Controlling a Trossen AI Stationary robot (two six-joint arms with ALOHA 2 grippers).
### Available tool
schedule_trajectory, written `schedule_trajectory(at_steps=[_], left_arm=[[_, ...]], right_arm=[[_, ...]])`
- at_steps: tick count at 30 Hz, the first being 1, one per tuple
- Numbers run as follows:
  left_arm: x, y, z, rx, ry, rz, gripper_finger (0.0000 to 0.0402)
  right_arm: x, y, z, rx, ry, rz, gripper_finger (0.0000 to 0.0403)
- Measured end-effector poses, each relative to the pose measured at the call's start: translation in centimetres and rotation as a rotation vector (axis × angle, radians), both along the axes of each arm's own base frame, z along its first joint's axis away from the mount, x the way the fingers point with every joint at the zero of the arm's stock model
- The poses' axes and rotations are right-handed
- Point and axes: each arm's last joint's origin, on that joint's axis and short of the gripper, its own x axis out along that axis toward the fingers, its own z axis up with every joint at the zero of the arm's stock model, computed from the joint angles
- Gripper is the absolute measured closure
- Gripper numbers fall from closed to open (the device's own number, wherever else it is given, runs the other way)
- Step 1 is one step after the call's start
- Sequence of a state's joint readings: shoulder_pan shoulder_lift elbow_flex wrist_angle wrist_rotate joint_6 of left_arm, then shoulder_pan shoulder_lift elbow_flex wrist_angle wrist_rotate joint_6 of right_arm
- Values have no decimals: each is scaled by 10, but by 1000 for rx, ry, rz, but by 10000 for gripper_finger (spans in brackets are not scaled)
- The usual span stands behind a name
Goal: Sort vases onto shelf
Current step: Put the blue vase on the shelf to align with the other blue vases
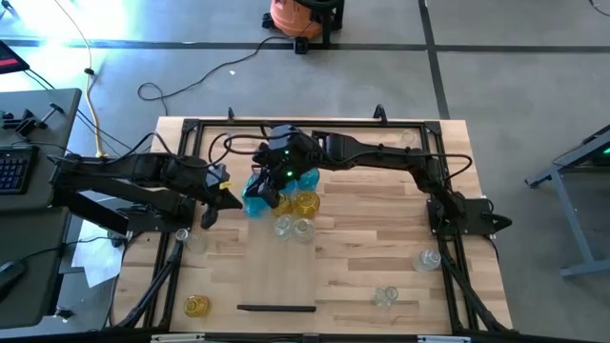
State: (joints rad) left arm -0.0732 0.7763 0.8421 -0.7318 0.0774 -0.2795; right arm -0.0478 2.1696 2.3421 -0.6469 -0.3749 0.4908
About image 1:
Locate yellow ribbed glass vase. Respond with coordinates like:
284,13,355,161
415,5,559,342
292,190,321,220

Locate black desk clamp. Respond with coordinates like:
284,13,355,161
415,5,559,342
1,102,67,138

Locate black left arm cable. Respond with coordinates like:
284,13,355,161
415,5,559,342
107,131,230,168

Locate wooden shelf black metal legs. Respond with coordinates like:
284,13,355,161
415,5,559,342
236,164,318,314

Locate black red-screen device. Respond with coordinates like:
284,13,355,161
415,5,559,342
0,40,31,75

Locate white strip bracket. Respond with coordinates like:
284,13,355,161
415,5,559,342
150,333,207,343
417,334,472,343

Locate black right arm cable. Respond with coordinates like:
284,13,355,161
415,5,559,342
222,132,474,185

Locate blue bulbous textured glass vase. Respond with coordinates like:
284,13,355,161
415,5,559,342
241,171,274,220

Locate yellow hobnail textured glass vase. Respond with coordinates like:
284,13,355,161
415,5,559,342
272,192,295,219

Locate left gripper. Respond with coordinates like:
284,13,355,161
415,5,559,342
199,163,244,231

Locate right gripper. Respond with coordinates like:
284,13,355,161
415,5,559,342
252,126,319,210

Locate clear oval ribbed glass vase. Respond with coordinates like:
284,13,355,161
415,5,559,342
292,217,316,244

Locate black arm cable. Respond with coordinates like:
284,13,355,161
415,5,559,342
107,131,230,168
222,132,474,185

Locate black stand leg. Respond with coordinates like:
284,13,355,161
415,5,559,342
319,0,346,49

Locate small amber spiral glass vase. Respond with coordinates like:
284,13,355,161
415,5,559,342
182,293,213,319

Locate black vacuum power cable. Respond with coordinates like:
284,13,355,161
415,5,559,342
136,35,306,118

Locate black computer mouse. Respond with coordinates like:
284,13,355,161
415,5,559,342
0,260,28,302

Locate blue flared-rim glass vase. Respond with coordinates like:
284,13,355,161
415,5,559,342
297,167,321,192

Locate black aluminium table frame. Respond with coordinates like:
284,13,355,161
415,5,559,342
110,116,515,337

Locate yellow floor cable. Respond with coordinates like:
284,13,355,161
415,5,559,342
51,0,104,158

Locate grey metal table stand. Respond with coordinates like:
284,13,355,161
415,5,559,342
523,123,610,279

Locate black box green light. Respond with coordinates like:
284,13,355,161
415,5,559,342
588,137,610,168

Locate orange shop vacuum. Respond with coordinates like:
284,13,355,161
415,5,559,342
260,0,330,55

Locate clear faceted round glass jar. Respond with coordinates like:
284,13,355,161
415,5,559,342
273,213,295,242

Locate black keyboard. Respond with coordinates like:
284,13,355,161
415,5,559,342
0,145,41,195

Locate dark grey desk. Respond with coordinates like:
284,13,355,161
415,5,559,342
0,88,83,212
0,207,72,331

